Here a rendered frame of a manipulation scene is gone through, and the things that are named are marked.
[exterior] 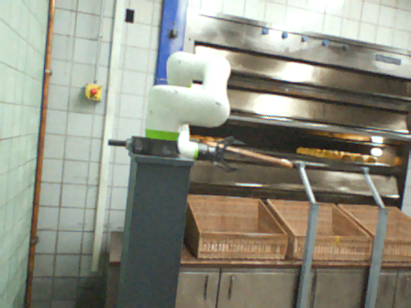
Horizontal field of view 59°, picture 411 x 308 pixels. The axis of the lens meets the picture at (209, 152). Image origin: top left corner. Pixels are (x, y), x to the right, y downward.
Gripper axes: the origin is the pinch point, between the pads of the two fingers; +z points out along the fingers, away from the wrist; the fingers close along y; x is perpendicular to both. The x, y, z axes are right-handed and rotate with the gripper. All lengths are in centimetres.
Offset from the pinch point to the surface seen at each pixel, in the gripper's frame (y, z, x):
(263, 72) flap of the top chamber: -57, 28, -56
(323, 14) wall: -106, 70, -57
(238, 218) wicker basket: 47, 21, -51
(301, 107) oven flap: -37, 62, -58
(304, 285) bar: 72, 47, 1
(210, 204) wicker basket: 39, 0, -53
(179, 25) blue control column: -78, -35, -53
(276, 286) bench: 75, 32, -4
